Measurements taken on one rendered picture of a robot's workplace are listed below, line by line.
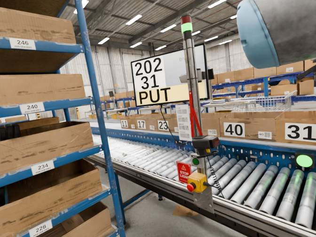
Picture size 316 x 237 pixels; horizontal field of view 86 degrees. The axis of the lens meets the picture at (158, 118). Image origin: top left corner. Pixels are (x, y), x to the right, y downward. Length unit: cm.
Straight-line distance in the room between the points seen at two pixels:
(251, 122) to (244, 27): 107
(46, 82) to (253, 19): 64
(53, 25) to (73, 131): 40
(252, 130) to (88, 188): 113
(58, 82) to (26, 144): 24
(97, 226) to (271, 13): 91
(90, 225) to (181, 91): 79
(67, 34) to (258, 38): 65
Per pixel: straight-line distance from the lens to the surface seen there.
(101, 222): 92
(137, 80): 114
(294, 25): 37
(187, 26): 91
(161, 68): 107
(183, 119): 92
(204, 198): 103
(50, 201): 78
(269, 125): 138
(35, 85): 72
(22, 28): 76
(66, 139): 75
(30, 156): 73
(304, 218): 98
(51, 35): 78
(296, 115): 164
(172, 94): 103
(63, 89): 74
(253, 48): 39
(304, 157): 133
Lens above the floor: 132
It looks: 8 degrees down
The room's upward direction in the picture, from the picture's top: 8 degrees counter-clockwise
